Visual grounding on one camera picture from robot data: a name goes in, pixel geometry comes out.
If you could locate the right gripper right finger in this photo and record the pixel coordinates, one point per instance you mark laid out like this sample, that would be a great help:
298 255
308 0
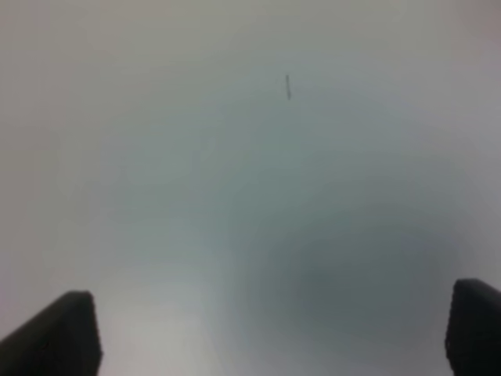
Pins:
472 337

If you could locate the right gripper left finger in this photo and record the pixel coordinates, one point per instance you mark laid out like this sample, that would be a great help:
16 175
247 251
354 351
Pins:
62 339

